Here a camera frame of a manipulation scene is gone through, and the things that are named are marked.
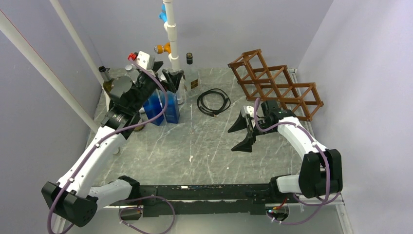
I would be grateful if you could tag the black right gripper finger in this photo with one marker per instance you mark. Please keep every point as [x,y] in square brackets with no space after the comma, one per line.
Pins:
[239,124]
[246,144]

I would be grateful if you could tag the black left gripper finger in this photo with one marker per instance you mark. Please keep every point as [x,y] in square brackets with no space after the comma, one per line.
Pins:
[157,65]
[171,80]

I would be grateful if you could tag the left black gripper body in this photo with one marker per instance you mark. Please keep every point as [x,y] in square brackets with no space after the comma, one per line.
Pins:
[146,85]

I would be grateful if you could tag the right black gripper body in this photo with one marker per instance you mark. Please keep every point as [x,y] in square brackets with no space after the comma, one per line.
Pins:
[262,123]

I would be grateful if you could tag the blue square bottle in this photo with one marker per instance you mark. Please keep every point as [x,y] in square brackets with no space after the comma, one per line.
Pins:
[153,105]

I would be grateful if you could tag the blue Blue Dash bottle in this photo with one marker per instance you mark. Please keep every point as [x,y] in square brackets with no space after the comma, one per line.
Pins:
[172,113]

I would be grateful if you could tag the green wine bottle silver foil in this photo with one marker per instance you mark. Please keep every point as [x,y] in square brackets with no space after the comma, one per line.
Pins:
[107,84]

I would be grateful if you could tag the clear bottle white cap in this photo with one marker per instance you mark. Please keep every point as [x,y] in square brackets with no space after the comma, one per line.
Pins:
[129,68]

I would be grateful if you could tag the brown bottle gold foil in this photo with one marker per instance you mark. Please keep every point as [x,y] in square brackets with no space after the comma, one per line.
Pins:
[139,127]

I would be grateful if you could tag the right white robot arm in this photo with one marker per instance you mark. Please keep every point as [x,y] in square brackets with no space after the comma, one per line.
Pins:
[321,168]

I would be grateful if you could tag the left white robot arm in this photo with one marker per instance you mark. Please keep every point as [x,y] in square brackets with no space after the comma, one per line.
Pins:
[115,129]

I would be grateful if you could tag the brown wooden wine rack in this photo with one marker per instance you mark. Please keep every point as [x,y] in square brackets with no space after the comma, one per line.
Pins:
[258,80]

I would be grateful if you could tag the orange pipe-mounted fitting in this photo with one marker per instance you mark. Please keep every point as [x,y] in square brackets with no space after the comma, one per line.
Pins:
[159,49]

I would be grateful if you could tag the blue pipe-mounted fitting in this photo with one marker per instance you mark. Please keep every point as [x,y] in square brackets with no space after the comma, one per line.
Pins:
[162,15]

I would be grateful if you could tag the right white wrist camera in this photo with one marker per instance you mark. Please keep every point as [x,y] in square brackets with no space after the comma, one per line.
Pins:
[248,113]

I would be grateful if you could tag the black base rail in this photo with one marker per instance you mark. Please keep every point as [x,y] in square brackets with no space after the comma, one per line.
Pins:
[156,200]

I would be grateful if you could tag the white PVC pipe frame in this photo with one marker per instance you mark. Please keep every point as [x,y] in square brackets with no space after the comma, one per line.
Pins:
[27,50]

